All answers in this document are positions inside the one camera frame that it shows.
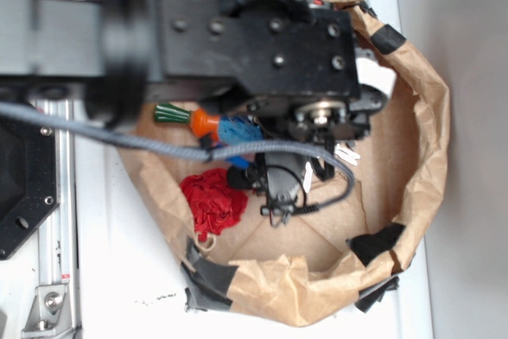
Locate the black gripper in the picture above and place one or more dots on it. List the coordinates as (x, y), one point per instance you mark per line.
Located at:
(310, 94)

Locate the blue sponge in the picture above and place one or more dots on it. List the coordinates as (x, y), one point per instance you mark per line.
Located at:
(238, 130)

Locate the orange toy carrot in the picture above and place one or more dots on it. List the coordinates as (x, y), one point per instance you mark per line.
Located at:
(198, 121)

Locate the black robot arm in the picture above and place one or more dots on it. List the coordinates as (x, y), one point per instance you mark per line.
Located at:
(116, 55)

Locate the red crumpled cloth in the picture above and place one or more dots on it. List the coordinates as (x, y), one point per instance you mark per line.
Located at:
(214, 204)

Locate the brown paper bag bin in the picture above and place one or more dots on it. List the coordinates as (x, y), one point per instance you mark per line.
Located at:
(351, 253)

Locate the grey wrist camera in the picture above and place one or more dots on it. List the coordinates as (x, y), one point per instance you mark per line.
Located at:
(277, 176)

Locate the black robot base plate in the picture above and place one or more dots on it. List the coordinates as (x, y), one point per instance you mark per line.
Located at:
(28, 181)

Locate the metal corner bracket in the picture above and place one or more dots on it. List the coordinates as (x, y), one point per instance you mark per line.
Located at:
(50, 315)

